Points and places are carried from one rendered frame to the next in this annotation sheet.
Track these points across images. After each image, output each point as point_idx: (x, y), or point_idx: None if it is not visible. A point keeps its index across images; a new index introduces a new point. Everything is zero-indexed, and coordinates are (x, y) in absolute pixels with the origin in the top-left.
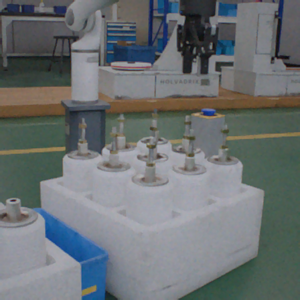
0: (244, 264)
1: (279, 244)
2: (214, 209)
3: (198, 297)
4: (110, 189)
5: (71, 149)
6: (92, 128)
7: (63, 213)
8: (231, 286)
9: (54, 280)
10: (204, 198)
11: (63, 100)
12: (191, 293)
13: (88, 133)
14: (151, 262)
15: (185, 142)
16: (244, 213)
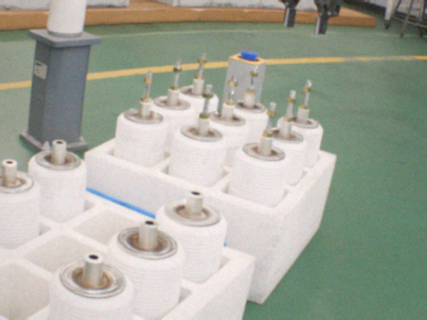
0: (313, 238)
1: (330, 212)
2: (313, 181)
3: (295, 277)
4: (207, 163)
5: (47, 98)
6: (77, 69)
7: (128, 193)
8: (316, 263)
9: (241, 278)
10: (302, 169)
11: (32, 30)
12: (286, 274)
13: (71, 76)
14: (277, 246)
15: (251, 98)
16: (324, 183)
